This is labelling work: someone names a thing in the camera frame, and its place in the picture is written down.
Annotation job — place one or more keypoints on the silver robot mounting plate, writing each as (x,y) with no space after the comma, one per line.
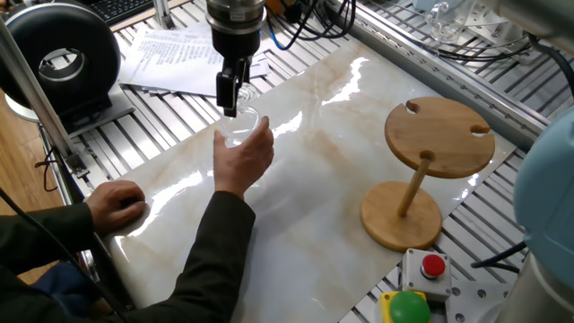
(471,305)

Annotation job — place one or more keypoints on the blue trousers leg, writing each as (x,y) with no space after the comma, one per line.
(63,287)

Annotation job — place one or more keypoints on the grey box red button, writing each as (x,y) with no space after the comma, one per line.
(417,278)

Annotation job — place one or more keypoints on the yellow box green button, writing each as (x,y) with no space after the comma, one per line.
(408,309)

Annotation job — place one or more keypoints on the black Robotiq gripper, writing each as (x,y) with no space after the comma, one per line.
(235,45)

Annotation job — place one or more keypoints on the grey base plate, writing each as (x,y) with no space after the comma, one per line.
(119,110)

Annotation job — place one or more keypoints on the left forearm dark sleeve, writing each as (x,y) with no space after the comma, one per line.
(40,238)

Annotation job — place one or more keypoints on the aluminium frame post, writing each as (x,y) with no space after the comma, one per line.
(45,112)

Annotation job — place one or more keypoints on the right forearm dark sleeve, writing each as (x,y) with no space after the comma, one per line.
(211,269)

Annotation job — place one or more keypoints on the white paper sheet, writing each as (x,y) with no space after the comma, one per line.
(197,29)
(260,67)

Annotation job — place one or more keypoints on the printed paper sheet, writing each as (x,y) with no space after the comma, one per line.
(170,63)

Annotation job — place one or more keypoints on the person's right hand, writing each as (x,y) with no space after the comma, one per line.
(242,166)

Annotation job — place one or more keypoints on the person's left hand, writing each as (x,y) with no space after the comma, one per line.
(114,206)

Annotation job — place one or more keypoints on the silver UR5 robot arm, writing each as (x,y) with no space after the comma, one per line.
(551,202)

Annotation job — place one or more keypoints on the clear glass beaker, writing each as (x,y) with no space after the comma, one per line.
(448,22)

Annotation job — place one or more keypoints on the white metal bracket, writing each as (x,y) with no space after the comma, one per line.
(511,36)

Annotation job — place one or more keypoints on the clear glass cup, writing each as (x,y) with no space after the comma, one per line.
(246,122)

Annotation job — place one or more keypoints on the silver metal upright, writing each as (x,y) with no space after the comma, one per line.
(162,13)

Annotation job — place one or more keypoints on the black keyboard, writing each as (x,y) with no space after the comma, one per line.
(121,9)

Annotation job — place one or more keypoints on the round wooden cup shelf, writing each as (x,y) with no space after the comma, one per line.
(439,134)

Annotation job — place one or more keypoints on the grey aluminium frame rail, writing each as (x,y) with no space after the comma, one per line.
(448,85)

